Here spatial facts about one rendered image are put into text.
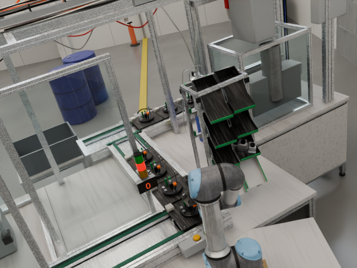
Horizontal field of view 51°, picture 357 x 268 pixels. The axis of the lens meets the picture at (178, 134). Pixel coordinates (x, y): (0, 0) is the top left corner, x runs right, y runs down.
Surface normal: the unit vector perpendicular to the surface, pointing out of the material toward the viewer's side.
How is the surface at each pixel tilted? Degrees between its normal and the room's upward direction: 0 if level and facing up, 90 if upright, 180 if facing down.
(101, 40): 90
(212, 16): 90
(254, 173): 45
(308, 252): 0
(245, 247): 9
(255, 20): 90
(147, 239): 0
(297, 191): 0
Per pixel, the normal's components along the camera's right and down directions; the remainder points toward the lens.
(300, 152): 0.46, 0.36
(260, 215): -0.19, -0.85
